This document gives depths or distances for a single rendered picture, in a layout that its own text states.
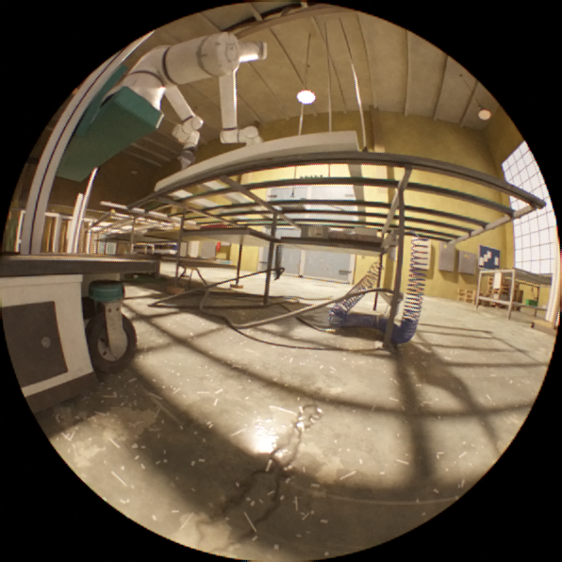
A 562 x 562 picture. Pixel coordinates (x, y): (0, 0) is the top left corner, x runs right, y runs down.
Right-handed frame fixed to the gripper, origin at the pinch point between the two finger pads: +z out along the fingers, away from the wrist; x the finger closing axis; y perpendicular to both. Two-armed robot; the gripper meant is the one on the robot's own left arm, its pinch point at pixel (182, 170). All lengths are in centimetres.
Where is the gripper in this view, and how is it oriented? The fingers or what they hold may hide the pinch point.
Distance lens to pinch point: 149.4
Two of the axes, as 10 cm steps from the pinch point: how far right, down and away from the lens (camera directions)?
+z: -1.1, 9.9, 0.7
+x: -4.3, 0.2, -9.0
